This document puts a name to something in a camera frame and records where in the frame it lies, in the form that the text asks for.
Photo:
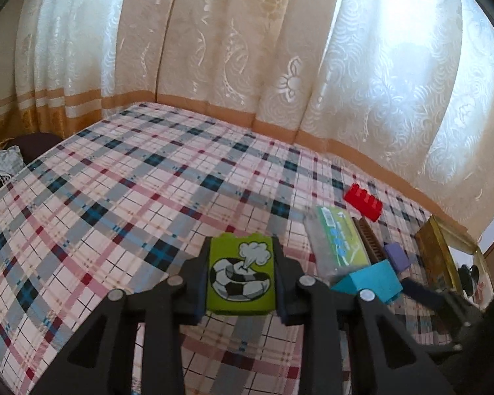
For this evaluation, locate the purple block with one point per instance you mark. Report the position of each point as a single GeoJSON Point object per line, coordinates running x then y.
{"type": "Point", "coordinates": [397, 257]}

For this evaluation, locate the green white floss pick box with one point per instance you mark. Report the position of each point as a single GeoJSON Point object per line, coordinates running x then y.
{"type": "Point", "coordinates": [339, 236]}

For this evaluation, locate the orange patterned curtain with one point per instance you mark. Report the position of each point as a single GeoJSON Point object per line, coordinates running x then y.
{"type": "Point", "coordinates": [4, 127]}

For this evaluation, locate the cream lace curtain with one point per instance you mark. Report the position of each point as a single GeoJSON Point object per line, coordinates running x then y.
{"type": "Point", "coordinates": [271, 49]}

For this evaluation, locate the gold tin box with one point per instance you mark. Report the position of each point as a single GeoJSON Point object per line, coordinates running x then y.
{"type": "Point", "coordinates": [432, 255]}

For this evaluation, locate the teal building block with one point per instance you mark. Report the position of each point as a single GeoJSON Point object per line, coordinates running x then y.
{"type": "Point", "coordinates": [374, 282]}

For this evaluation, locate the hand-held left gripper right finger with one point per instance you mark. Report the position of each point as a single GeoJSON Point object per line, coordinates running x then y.
{"type": "Point", "coordinates": [283, 284]}

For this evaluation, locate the dark glittery hair clip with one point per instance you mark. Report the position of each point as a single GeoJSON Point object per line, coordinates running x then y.
{"type": "Point", "coordinates": [467, 277]}

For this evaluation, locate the red building block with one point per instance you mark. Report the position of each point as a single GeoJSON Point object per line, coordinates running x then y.
{"type": "Point", "coordinates": [364, 202]}

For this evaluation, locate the green soccer print building block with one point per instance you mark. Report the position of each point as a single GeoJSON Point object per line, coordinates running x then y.
{"type": "Point", "coordinates": [243, 271]}

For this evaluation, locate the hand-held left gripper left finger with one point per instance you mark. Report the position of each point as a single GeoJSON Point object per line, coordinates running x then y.
{"type": "Point", "coordinates": [197, 279]}

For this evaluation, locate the brown comb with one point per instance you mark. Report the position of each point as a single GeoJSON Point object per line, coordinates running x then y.
{"type": "Point", "coordinates": [370, 236]}

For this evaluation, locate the plaid tablecloth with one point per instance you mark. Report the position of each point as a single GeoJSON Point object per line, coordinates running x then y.
{"type": "Point", "coordinates": [127, 193]}

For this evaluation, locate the grey lace cloth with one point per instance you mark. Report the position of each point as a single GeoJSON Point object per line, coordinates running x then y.
{"type": "Point", "coordinates": [0, 168]}

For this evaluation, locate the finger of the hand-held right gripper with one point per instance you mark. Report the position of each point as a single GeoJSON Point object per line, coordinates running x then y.
{"type": "Point", "coordinates": [422, 293]}

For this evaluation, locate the dark chair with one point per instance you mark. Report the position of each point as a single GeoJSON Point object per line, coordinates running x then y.
{"type": "Point", "coordinates": [37, 144]}

